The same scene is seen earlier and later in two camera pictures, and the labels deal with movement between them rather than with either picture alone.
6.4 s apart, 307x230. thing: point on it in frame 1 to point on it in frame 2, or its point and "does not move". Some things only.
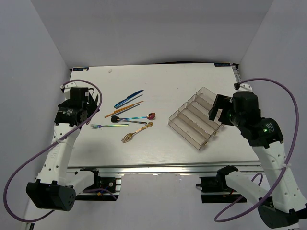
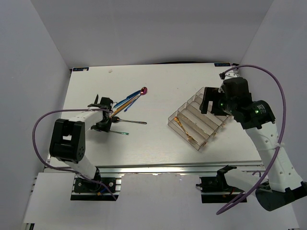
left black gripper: (91, 106) to (106, 129)
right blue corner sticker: (222, 64) does not move
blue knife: (129, 97) does not move
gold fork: (129, 136) to (192, 140)
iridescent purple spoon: (151, 116) to (143, 91)
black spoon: (116, 119) does not move
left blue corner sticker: (80, 69) does not move
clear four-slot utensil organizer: (192, 120) does not move
